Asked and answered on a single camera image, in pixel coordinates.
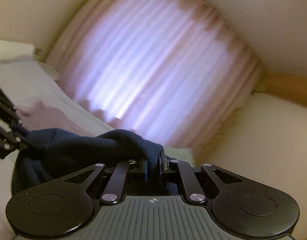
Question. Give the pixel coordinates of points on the white pillow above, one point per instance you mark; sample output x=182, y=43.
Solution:
x=10, y=50

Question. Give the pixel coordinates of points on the striped white bed sheet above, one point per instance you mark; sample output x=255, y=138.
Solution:
x=25, y=81

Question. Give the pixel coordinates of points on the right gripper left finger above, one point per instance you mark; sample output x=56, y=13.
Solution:
x=111, y=183

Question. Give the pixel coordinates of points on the pink folded blanket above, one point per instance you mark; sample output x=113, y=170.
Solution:
x=36, y=115

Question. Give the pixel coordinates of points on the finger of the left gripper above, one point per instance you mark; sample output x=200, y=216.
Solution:
x=11, y=141
x=9, y=116

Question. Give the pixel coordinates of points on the pink window curtain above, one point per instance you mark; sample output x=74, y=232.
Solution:
x=171, y=71

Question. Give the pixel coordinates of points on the navy blue garment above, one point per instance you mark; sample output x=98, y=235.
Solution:
x=57, y=153

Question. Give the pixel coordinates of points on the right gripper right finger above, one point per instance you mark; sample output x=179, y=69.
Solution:
x=180, y=173

